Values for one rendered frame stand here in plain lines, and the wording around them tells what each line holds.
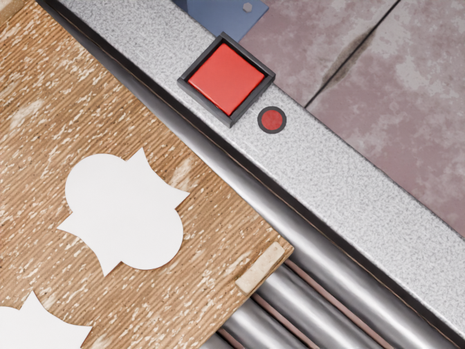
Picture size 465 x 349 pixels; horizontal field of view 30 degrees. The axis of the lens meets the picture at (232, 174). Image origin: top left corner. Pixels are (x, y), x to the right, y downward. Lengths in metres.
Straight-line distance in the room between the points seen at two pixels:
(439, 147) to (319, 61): 0.32
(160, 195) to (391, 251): 0.24
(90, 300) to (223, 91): 0.26
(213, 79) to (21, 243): 0.26
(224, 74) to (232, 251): 0.19
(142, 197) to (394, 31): 1.22
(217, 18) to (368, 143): 0.44
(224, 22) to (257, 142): 1.06
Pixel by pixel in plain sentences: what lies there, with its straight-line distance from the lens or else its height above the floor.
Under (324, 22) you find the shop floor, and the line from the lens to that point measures 2.00.
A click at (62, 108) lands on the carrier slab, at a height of 0.94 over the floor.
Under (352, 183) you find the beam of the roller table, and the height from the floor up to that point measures 0.91.
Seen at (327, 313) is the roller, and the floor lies 0.92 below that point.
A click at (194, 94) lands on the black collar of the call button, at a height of 0.93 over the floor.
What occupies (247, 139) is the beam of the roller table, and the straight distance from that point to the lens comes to 0.93.
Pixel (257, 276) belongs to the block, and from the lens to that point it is 0.85.
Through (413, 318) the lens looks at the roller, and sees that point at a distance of 0.91.
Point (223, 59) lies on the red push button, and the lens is 0.94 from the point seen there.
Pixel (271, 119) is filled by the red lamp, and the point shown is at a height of 0.92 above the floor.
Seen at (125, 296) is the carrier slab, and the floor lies 0.94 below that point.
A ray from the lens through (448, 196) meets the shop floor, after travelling 1.91.
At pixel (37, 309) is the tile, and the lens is 0.88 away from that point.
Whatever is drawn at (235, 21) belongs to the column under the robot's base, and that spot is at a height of 0.01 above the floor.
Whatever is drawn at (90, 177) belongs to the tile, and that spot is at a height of 0.94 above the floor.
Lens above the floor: 1.80
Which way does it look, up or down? 75 degrees down
